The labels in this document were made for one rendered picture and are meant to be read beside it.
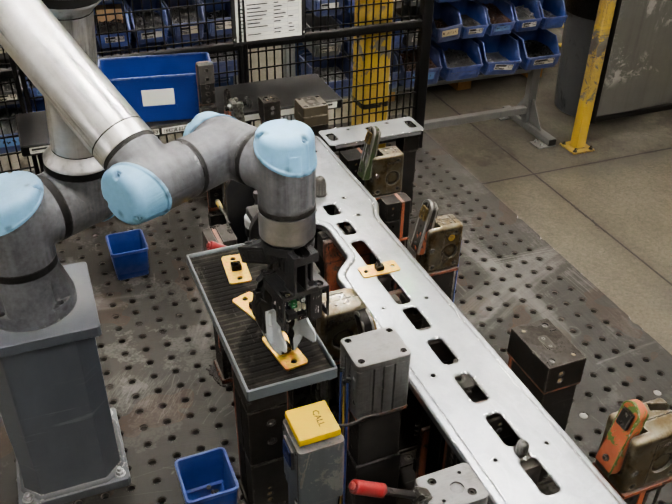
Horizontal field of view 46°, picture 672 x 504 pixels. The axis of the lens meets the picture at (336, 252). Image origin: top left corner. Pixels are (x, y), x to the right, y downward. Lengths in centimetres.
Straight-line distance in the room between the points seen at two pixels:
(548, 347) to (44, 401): 89
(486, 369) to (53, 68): 86
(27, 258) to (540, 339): 89
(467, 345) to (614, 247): 234
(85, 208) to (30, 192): 10
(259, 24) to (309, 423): 156
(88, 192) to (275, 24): 121
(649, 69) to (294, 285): 383
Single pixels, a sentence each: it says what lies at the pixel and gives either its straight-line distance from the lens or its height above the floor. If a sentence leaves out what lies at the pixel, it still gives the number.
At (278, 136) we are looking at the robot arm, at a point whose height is 153.
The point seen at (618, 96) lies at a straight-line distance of 462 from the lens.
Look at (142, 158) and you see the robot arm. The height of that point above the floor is 151.
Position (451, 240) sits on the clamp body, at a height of 101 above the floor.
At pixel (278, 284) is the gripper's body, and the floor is 132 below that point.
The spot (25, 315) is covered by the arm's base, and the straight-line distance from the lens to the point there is 139.
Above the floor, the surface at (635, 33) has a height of 62.
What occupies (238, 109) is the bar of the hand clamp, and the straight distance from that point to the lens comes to 186.
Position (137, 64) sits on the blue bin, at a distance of 234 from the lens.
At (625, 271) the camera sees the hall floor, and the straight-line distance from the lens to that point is 360.
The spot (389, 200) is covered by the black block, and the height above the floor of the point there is 99.
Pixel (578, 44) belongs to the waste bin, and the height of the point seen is 44.
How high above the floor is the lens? 194
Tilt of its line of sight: 34 degrees down
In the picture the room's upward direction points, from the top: 1 degrees clockwise
